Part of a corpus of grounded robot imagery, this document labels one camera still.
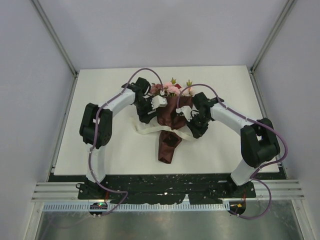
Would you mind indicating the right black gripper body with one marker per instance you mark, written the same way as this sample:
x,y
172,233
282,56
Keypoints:
x,y
199,118

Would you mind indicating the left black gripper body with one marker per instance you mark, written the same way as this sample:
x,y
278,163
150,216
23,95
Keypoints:
x,y
144,106

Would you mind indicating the cream ribbon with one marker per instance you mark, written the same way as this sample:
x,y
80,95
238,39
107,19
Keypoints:
x,y
153,126

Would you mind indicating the dusty pink flower stem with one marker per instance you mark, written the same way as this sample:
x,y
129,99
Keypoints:
x,y
155,89

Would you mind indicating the red wrapping paper sheet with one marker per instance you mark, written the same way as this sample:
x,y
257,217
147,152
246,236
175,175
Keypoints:
x,y
167,117

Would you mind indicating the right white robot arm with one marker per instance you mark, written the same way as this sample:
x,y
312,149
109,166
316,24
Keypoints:
x,y
258,142

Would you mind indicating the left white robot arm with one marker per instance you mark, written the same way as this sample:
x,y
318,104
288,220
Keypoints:
x,y
96,130

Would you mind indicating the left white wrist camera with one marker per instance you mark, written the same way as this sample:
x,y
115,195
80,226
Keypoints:
x,y
158,101

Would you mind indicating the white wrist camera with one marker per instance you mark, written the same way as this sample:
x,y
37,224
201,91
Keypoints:
x,y
158,101
185,111

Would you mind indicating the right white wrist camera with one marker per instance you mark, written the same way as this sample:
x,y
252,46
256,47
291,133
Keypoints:
x,y
185,111

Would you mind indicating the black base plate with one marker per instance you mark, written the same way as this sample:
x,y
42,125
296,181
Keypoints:
x,y
163,189

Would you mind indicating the aluminium frame rail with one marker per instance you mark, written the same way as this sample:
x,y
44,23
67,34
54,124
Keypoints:
x,y
286,189

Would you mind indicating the white slotted cable duct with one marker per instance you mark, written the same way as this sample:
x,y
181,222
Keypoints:
x,y
100,207

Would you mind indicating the left aluminium corner post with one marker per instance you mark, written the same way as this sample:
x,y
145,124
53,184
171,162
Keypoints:
x,y
53,35

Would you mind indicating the aluminium corner post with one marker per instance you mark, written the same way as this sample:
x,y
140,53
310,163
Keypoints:
x,y
273,33
53,35

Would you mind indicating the right aluminium corner post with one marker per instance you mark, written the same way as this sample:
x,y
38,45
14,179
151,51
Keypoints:
x,y
273,33

